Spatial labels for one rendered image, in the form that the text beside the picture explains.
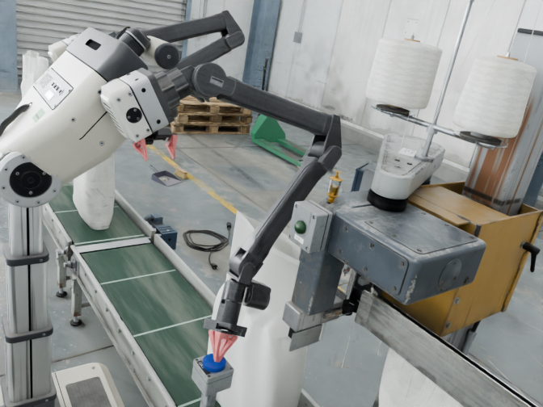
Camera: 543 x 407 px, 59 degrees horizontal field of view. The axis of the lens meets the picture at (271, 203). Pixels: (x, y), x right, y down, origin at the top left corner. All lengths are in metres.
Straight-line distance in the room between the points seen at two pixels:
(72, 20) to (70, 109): 7.23
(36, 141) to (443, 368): 1.07
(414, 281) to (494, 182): 0.52
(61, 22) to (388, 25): 4.93
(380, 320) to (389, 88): 0.57
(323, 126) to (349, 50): 6.98
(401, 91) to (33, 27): 7.42
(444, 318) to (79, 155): 0.98
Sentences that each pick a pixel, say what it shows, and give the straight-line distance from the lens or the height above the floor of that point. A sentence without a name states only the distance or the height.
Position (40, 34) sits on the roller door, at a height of 0.82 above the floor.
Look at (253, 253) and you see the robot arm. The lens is 1.24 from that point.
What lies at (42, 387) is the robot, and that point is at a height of 0.47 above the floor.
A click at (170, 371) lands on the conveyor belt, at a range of 1.97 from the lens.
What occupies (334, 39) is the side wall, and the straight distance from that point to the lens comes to 8.54.
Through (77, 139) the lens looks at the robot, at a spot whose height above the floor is 1.33.
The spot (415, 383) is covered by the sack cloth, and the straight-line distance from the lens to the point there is 1.20.
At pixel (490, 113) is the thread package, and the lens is 1.13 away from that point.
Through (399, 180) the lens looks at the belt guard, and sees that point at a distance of 1.07.
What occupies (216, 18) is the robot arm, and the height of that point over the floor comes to 1.64.
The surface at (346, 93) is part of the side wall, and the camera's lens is 8.21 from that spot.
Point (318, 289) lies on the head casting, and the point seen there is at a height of 1.14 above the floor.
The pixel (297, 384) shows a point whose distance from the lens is 1.60.
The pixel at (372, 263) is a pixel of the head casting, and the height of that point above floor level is 1.28.
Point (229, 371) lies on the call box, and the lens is 1.29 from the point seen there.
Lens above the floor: 1.69
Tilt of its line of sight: 21 degrees down
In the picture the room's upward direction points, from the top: 10 degrees clockwise
